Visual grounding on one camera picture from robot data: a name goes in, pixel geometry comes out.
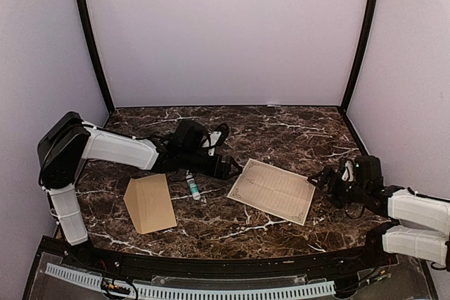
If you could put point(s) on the white slotted cable duct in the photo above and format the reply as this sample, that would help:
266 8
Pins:
163 287

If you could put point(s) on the black curved front rail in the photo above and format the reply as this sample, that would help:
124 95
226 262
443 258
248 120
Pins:
340 264

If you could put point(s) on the right black frame post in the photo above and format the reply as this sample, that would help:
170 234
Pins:
359 55

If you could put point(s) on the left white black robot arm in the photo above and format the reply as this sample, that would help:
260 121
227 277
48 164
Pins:
72 140

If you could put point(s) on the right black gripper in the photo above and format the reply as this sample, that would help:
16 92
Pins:
332 189

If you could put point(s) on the left black frame post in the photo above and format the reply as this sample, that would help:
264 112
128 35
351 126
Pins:
94 55

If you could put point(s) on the brown kraft paper envelope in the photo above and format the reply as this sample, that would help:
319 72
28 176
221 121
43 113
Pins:
149 204

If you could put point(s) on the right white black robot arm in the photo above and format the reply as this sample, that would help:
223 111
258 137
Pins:
418 226

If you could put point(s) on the green white glue stick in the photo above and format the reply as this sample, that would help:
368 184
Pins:
193 187

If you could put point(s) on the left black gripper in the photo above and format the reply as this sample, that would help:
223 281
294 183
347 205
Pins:
223 166

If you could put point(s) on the black frame post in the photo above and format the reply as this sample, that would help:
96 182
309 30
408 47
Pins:
94 55
359 55

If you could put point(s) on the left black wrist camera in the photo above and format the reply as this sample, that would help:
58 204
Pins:
190 136

